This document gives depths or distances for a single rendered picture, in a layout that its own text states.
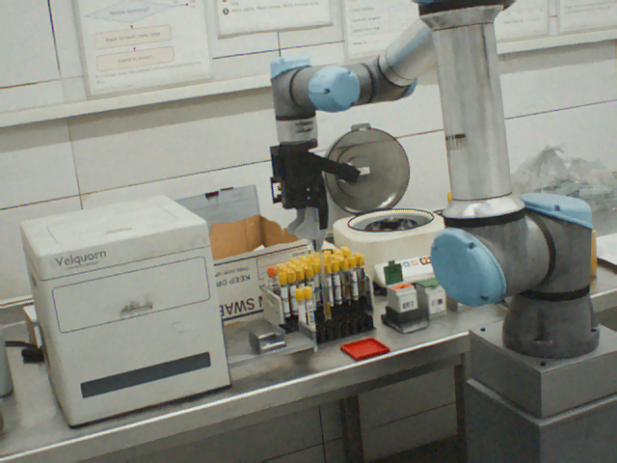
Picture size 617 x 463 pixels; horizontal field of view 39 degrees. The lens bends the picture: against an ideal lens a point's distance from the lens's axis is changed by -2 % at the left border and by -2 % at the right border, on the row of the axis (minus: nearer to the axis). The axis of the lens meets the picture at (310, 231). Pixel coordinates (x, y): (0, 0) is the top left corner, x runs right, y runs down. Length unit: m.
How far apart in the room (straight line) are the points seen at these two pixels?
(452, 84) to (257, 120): 0.99
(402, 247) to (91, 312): 0.77
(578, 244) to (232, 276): 0.76
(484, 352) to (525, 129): 1.18
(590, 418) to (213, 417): 0.61
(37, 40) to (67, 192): 0.34
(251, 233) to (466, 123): 0.98
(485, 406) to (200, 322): 0.49
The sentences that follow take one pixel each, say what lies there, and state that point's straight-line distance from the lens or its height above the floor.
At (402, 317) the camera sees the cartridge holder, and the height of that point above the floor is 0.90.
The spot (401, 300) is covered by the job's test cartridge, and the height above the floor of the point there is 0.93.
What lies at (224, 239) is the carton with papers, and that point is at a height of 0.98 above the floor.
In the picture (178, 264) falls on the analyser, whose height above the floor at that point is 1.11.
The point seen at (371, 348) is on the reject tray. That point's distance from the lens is 1.65.
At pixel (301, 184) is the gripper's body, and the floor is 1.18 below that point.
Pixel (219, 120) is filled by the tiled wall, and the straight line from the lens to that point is 2.12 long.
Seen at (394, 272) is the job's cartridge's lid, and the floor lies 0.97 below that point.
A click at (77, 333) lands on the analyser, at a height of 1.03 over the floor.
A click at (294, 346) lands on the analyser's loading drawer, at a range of 1.59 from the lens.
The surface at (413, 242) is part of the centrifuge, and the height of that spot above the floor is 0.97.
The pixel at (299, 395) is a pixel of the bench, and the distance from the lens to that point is 1.56.
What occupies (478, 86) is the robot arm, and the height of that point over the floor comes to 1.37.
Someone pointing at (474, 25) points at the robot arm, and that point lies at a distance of 1.23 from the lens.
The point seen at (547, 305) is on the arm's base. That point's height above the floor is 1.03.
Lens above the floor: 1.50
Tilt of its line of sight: 15 degrees down
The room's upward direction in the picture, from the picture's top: 6 degrees counter-clockwise
